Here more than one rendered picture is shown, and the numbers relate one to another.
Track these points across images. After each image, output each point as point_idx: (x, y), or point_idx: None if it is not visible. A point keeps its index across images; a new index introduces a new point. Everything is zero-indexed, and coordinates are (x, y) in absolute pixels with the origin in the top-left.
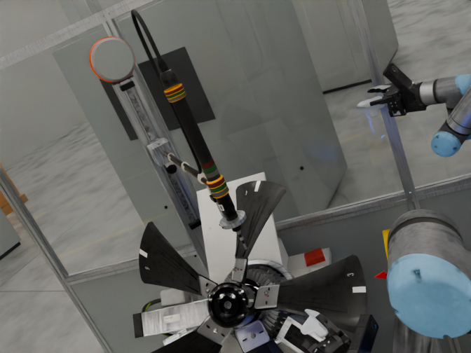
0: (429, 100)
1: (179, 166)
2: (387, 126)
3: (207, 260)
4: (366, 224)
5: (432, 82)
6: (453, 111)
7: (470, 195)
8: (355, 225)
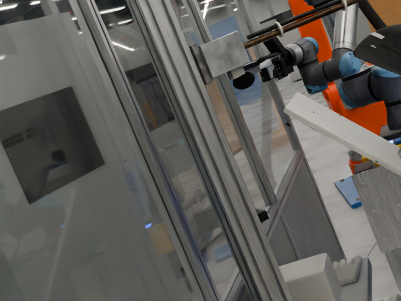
0: (300, 55)
1: (156, 152)
2: (243, 123)
3: (385, 162)
4: (278, 248)
5: (291, 43)
6: (341, 37)
7: (290, 204)
8: (274, 250)
